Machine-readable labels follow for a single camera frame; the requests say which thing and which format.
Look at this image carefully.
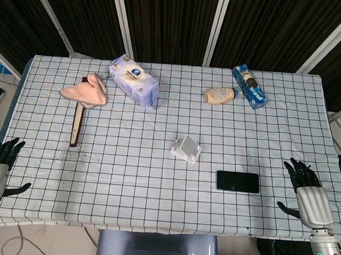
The dark wooden stick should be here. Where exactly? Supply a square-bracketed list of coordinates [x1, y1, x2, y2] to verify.
[69, 75, 89, 149]

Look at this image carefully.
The white folding phone stand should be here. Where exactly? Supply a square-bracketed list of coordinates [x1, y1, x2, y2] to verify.
[169, 134, 203, 164]

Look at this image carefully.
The beige squeeze bottle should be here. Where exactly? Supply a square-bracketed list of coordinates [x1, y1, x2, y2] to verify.
[203, 86, 242, 107]

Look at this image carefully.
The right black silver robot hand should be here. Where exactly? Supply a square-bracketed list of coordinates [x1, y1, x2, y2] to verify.
[276, 157, 338, 230]

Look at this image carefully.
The pink cloth with grey trim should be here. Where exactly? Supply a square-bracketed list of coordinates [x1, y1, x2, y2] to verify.
[58, 71, 109, 111]

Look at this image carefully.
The blue cookie box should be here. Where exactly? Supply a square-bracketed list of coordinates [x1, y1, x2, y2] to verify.
[230, 64, 270, 111]

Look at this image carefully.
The white blue tissue pack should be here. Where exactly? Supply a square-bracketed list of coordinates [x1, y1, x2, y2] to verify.
[107, 53, 162, 110]

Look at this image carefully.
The grey floor cable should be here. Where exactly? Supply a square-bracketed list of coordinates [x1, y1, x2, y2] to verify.
[0, 223, 47, 255]

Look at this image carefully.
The checkered light blue tablecloth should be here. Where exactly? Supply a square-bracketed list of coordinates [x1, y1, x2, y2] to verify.
[0, 52, 341, 245]

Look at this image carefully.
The blue-grey robot torso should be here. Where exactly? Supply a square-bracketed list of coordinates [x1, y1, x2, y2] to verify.
[96, 229, 219, 255]

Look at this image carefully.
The black smartphone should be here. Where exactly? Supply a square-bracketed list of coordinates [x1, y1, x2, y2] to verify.
[215, 170, 261, 194]

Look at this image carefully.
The white partition frame post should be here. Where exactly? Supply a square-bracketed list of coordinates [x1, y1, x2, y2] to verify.
[203, 0, 230, 68]
[108, 0, 145, 63]
[0, 45, 24, 79]
[298, 0, 341, 76]
[27, 0, 78, 58]

